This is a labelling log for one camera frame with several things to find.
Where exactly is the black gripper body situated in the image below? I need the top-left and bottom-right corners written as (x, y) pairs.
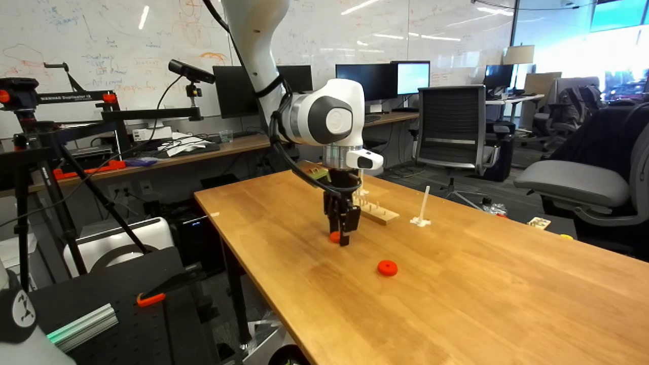
top-left (325, 170), bottom-right (362, 226)

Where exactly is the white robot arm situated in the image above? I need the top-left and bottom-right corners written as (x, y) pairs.
top-left (203, 0), bottom-right (384, 245)

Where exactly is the wooden peg board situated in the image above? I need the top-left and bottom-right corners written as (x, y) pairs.
top-left (357, 198), bottom-right (398, 223)

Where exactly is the white peg stand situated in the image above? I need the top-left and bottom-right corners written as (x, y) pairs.
top-left (409, 184), bottom-right (429, 226)

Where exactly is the grey mesh office chair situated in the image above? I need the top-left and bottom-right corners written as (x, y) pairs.
top-left (416, 85), bottom-right (487, 197)

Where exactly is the middle black monitor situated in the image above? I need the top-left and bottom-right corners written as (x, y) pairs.
top-left (335, 62), bottom-right (393, 100)

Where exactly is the black monitor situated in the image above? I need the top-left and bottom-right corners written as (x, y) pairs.
top-left (335, 62), bottom-right (393, 100)
top-left (213, 65), bottom-right (312, 117)

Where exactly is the lit computer monitor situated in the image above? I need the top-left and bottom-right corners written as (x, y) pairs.
top-left (396, 61), bottom-right (429, 95)

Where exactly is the left black monitor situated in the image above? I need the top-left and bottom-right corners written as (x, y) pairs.
top-left (213, 65), bottom-right (312, 117)

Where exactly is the black cart with clamp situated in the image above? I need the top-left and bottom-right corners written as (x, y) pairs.
top-left (32, 246), bottom-right (218, 365)

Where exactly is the white lamp shade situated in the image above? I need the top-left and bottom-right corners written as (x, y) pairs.
top-left (503, 44), bottom-right (536, 65)

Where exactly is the grey padded office chair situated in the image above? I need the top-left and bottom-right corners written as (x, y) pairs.
top-left (515, 103), bottom-right (649, 259)

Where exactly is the wooden side desk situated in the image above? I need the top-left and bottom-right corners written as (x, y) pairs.
top-left (55, 112), bottom-right (417, 187)

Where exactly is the black tripod with clamps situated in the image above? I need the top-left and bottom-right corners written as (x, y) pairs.
top-left (0, 61), bottom-right (154, 291)

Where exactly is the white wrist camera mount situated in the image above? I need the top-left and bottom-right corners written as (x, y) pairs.
top-left (325, 143), bottom-right (384, 171)

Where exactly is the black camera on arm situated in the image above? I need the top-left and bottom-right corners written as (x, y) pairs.
top-left (168, 59), bottom-right (214, 122)

